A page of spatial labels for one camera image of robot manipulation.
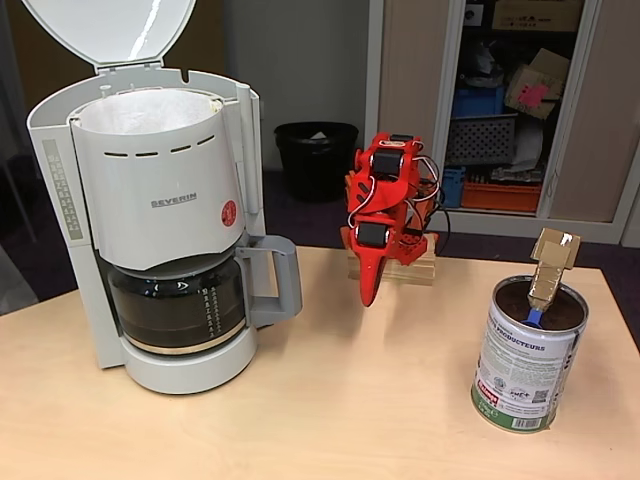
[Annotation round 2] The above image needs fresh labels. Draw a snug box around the white green coffee tin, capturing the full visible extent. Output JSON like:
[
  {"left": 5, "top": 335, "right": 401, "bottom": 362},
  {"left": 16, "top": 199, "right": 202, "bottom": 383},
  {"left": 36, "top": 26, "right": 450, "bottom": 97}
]
[{"left": 469, "top": 274, "right": 590, "bottom": 434}]

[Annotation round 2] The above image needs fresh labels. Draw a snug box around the dark brown ground coffee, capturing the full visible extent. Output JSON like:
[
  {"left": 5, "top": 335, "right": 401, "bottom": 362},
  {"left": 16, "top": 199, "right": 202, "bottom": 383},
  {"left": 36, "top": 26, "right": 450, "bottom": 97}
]
[{"left": 494, "top": 279, "right": 586, "bottom": 331}]

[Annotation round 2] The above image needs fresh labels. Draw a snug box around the white drip coffee maker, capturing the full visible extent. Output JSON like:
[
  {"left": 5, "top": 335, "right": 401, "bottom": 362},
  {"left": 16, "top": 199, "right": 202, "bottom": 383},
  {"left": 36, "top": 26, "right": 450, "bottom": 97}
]
[{"left": 19, "top": 0, "right": 264, "bottom": 396}]

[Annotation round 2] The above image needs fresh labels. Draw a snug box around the white paper coffee filter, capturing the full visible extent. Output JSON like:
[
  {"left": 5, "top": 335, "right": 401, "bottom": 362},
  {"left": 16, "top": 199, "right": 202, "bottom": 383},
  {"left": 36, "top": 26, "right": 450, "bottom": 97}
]
[{"left": 79, "top": 88, "right": 224, "bottom": 136}]

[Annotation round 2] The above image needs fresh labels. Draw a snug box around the wooden base block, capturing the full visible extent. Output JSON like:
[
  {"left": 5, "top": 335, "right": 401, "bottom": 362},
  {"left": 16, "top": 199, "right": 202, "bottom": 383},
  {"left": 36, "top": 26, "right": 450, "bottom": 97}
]
[{"left": 346, "top": 244, "right": 437, "bottom": 287}]

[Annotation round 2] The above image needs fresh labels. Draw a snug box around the orange printed plastic part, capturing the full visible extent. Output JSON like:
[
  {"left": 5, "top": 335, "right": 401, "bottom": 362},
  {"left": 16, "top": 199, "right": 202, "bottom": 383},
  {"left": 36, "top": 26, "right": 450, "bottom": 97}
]
[{"left": 343, "top": 169, "right": 362, "bottom": 211}]

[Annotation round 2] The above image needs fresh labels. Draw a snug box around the black trash bin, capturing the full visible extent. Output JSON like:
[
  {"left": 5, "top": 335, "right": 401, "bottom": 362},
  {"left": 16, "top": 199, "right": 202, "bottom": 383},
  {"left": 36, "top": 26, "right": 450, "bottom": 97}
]
[{"left": 273, "top": 122, "right": 360, "bottom": 204}]

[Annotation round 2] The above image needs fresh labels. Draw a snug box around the small blue plastic crate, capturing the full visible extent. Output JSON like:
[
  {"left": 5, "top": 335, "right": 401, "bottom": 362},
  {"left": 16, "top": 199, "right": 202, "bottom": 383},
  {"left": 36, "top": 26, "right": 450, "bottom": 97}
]
[{"left": 442, "top": 167, "right": 467, "bottom": 209}]

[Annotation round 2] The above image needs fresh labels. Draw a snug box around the orange plastic crate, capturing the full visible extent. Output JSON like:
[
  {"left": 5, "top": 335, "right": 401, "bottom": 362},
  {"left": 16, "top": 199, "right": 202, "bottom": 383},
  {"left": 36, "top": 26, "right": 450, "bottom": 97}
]
[{"left": 460, "top": 179, "right": 544, "bottom": 211}]

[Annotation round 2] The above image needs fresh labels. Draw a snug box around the grey perforated crate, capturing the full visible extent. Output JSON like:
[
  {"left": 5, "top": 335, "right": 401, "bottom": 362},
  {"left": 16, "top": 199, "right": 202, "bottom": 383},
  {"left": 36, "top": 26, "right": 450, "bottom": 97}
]
[{"left": 446, "top": 113, "right": 519, "bottom": 166}]

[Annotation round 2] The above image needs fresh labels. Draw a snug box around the grey tambour door cabinet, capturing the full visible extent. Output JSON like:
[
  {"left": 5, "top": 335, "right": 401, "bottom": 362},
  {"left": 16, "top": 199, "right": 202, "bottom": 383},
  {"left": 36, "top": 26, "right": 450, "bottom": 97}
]
[{"left": 367, "top": 0, "right": 640, "bottom": 246}]

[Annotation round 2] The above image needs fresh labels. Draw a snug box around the large blue plastic crate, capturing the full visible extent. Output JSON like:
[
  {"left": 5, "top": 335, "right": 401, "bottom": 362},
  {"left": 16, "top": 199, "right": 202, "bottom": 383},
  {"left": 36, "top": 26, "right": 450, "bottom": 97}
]
[{"left": 452, "top": 88, "right": 506, "bottom": 119}]

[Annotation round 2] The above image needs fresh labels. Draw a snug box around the brown printed cardboard box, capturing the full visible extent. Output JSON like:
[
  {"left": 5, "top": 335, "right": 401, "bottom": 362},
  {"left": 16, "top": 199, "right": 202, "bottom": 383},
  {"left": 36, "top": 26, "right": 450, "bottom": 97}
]
[{"left": 492, "top": 0, "right": 586, "bottom": 32}]

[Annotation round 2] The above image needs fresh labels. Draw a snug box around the black power cable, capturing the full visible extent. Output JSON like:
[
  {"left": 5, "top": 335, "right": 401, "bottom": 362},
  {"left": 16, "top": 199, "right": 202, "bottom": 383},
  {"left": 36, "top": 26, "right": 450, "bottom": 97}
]
[{"left": 433, "top": 199, "right": 454, "bottom": 252}]

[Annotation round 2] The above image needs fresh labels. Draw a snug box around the glass carafe grey handle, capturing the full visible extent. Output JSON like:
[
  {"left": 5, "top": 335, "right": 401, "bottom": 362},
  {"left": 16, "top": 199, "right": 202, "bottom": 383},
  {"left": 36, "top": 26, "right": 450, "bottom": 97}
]
[{"left": 106, "top": 234, "right": 304, "bottom": 351}]

